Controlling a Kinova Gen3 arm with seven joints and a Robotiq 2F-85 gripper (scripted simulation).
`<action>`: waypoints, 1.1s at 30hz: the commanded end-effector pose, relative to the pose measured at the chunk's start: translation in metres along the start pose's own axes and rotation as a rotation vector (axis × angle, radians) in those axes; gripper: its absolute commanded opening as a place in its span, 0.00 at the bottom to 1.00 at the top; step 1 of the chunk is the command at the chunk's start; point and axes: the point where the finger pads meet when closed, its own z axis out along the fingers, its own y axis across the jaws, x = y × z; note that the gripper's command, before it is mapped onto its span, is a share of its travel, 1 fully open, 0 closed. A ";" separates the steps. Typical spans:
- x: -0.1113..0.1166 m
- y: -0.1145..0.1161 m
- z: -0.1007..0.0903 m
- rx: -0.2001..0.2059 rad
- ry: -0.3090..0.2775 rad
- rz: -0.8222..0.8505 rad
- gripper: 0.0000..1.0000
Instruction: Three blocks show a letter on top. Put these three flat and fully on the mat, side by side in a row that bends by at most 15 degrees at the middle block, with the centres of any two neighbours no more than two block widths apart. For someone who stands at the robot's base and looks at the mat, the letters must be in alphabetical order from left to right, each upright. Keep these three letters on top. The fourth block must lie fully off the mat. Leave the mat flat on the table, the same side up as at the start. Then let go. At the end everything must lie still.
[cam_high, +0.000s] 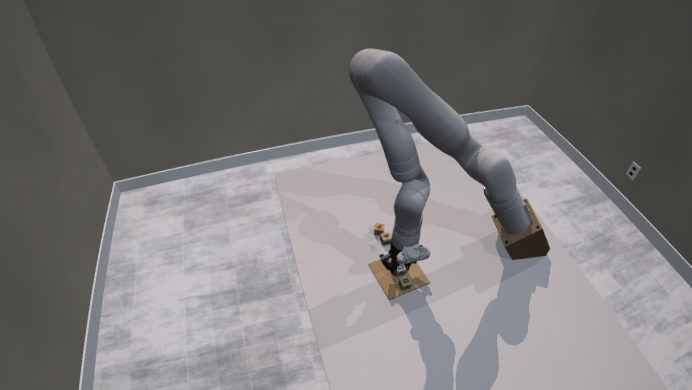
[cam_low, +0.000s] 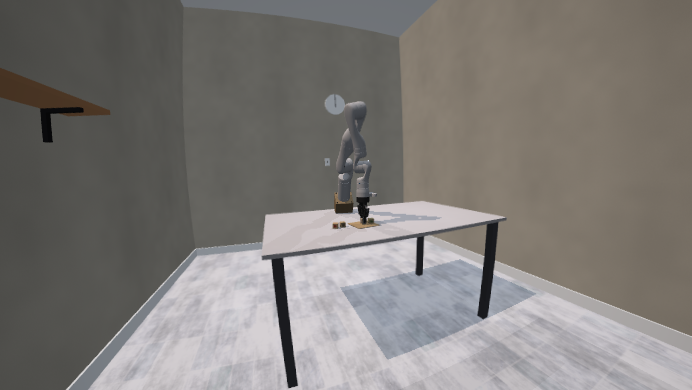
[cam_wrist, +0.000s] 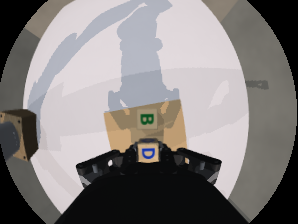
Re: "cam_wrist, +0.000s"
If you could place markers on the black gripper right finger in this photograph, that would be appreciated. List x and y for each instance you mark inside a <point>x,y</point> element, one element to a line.
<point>207,166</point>

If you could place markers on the tan flat square mat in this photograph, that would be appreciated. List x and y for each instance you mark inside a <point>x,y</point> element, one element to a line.
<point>122,132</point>

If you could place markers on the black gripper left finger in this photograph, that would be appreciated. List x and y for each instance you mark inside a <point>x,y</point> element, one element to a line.
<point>97,166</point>

